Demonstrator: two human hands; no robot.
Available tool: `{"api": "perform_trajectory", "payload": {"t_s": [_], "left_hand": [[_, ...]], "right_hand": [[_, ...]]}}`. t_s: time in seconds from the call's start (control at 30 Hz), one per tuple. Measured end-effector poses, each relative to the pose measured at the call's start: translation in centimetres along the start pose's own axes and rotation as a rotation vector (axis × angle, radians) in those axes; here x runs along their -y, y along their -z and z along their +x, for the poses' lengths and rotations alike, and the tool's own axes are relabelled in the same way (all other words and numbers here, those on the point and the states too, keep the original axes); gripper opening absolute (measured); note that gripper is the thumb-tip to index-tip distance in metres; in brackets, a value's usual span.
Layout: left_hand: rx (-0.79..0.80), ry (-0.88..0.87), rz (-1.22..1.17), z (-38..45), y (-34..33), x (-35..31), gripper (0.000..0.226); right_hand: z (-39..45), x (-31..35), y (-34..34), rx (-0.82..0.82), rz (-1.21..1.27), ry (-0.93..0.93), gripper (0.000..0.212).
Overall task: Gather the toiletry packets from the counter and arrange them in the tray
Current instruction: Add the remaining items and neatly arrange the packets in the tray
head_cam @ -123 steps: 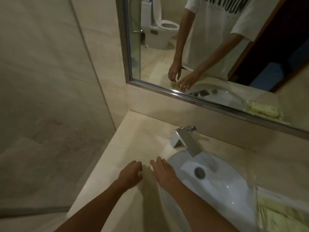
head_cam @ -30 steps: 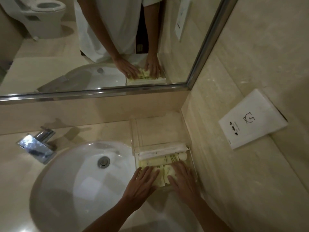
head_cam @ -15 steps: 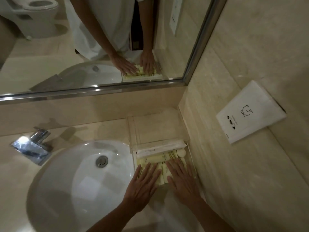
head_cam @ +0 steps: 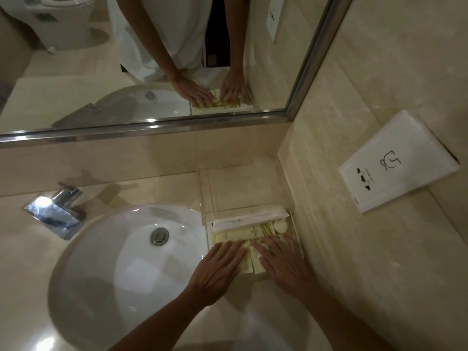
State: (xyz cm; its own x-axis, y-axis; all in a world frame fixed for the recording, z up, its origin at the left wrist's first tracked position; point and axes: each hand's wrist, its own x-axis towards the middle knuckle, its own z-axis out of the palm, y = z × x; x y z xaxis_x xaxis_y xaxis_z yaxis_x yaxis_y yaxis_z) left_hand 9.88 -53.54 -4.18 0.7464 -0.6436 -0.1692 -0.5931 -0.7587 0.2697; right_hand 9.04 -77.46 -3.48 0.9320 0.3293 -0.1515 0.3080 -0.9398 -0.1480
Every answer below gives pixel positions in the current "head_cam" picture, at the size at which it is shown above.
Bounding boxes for chrome sink drain stopper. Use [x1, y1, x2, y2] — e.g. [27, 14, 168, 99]
[149, 227, 170, 247]

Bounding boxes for chrome faucet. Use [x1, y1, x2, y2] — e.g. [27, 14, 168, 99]
[23, 181, 88, 241]

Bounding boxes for clear acrylic amenity box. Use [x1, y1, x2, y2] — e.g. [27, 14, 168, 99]
[197, 156, 306, 286]

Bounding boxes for small yellow amenity packet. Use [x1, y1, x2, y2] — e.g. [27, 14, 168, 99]
[250, 248, 271, 277]

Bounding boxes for plain yellow amenity packet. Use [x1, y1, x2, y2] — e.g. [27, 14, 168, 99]
[211, 230, 253, 249]

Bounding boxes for person's right hand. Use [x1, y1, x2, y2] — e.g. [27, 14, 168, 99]
[251, 236, 323, 301]

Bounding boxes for metal framed wall mirror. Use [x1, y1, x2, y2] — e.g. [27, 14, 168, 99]
[0, 0, 356, 149]

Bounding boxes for long white wrapped packet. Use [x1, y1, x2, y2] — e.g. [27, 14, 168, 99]
[206, 209, 290, 231]

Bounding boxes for person's left forearm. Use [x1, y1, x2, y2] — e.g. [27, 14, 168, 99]
[106, 289, 207, 351]

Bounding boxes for person's left hand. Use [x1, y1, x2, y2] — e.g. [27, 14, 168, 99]
[186, 240, 251, 308]

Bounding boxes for white wall socket cover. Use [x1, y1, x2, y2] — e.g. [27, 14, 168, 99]
[337, 109, 461, 215]

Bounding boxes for white oval sink basin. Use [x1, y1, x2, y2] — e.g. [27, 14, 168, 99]
[48, 204, 220, 351]

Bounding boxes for striped yellow amenity packet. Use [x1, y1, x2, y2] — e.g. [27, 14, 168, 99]
[250, 223, 278, 242]

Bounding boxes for person's right forearm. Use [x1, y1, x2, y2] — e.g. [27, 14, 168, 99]
[292, 283, 401, 351]

